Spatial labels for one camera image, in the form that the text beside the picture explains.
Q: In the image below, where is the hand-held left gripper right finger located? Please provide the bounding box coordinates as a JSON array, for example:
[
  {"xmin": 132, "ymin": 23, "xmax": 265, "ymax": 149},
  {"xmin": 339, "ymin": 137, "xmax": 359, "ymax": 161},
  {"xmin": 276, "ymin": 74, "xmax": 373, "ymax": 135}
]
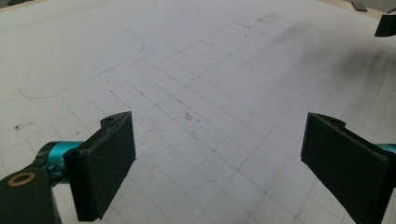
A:
[{"xmin": 300, "ymin": 112, "xmax": 396, "ymax": 224}]

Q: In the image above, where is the grey metal bracket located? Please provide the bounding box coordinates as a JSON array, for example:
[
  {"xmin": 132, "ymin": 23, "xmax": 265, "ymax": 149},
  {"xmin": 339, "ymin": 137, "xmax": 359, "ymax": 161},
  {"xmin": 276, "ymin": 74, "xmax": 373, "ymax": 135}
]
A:
[{"xmin": 350, "ymin": 0, "xmax": 369, "ymax": 13}]

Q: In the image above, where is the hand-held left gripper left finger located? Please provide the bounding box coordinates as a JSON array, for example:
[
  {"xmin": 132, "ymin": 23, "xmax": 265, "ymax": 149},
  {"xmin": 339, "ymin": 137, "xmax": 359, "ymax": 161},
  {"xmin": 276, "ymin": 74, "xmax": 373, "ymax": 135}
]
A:
[{"xmin": 64, "ymin": 110, "xmax": 137, "ymax": 222}]

